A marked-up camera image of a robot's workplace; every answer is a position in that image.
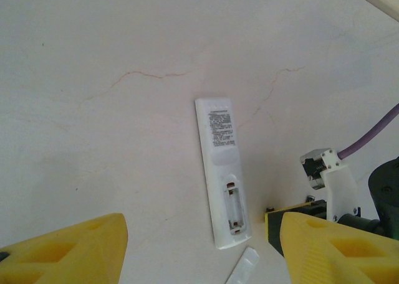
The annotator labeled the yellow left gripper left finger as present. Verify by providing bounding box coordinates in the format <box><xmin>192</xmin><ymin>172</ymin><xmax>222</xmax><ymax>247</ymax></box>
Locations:
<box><xmin>0</xmin><ymin>212</ymin><xmax>129</xmax><ymax>284</ymax></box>

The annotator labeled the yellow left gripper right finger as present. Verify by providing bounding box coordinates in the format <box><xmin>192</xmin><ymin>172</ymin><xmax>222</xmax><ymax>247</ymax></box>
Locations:
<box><xmin>280</xmin><ymin>211</ymin><xmax>399</xmax><ymax>284</ymax></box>

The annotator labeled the white battery cover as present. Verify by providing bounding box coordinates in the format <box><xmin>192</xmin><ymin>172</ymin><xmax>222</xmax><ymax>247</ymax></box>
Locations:
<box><xmin>224</xmin><ymin>246</ymin><xmax>261</xmax><ymax>284</ymax></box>

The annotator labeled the white remote control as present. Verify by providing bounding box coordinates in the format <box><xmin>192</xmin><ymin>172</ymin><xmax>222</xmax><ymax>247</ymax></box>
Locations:
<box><xmin>195</xmin><ymin>96</ymin><xmax>252</xmax><ymax>251</ymax></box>

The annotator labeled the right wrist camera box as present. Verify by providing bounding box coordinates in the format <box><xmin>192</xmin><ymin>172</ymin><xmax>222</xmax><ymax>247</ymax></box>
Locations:
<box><xmin>299</xmin><ymin>147</ymin><xmax>362</xmax><ymax>224</ymax></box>

